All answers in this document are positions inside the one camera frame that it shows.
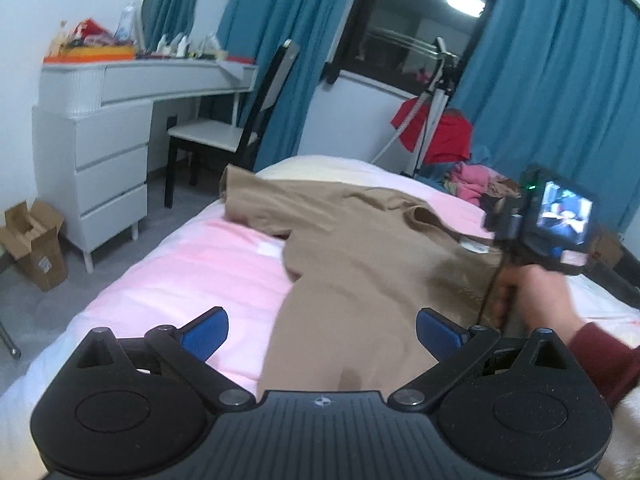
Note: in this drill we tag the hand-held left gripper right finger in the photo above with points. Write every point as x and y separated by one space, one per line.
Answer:
439 334

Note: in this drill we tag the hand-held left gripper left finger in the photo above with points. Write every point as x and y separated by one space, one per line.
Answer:
207 334

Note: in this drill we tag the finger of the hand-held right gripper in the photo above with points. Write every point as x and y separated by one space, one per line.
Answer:
500 215

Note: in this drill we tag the brown garment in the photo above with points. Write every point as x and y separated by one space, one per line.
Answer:
360 280

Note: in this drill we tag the person's right forearm maroon sleeve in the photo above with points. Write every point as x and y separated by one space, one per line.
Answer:
607 360

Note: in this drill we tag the pile of colourful clothes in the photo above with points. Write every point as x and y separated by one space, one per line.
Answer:
470 180

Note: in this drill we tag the person's right hand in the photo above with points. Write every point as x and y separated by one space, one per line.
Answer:
542 300

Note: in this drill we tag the small brown box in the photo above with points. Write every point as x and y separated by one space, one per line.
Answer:
607 251

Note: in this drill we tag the bed with pink sheet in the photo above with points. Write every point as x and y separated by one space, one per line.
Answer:
190 280

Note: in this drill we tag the red clothing on stand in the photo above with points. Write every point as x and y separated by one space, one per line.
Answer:
445 132

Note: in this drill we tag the white drying stand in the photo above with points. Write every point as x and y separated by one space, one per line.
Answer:
434 100

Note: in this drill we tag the teal curtain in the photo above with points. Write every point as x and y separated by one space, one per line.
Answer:
290 60
555 85

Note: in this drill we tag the open cardboard box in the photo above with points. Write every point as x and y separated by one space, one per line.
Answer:
35 250

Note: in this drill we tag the cream pillow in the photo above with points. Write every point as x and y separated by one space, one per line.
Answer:
310 166

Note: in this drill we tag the metal furniture leg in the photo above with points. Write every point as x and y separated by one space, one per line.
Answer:
9 340

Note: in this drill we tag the black chair with white seat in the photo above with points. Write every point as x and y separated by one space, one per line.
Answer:
235 130

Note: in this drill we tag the dark window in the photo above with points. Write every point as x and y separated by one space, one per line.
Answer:
420 15

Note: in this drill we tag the white vanity desk with drawers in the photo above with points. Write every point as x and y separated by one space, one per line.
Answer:
107 130

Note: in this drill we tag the row of small cosmetic bottles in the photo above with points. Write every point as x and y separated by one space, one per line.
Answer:
187 45

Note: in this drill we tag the orange tray with toiletries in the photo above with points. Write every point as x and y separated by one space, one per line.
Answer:
92 45

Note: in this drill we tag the clear plastic bottle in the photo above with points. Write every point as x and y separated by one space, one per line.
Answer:
125 22

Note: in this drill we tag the black wall socket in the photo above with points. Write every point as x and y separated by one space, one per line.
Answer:
171 121

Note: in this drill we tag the wavy wall mirror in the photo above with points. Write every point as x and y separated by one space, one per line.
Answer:
170 2

